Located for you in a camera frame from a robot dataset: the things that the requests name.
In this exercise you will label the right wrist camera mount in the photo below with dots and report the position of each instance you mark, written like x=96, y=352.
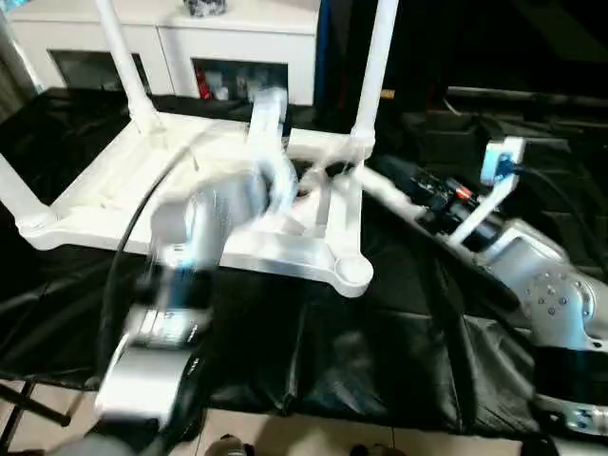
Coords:
x=503, y=157

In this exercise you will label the black box with tan label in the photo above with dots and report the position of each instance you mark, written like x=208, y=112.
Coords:
x=427, y=57

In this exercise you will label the dark long bar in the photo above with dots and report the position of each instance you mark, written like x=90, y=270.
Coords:
x=522, y=94

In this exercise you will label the red bottle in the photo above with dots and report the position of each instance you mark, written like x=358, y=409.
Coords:
x=204, y=85

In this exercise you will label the white glass-door cabinet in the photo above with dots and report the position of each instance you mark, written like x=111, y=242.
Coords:
x=190, y=43

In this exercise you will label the dark bundle on cabinet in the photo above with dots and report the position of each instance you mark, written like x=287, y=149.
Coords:
x=206, y=7

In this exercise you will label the white plastic table leg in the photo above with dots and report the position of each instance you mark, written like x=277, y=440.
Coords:
x=128, y=71
x=24, y=199
x=389, y=190
x=375, y=71

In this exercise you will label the grey curtain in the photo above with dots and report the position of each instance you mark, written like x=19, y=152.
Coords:
x=19, y=85

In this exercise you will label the black table mat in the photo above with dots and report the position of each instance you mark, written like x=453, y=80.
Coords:
x=332, y=351

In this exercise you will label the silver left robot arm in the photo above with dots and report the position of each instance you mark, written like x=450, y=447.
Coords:
x=214, y=214

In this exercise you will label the white plastic table top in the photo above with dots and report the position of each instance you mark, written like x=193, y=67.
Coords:
x=119, y=190

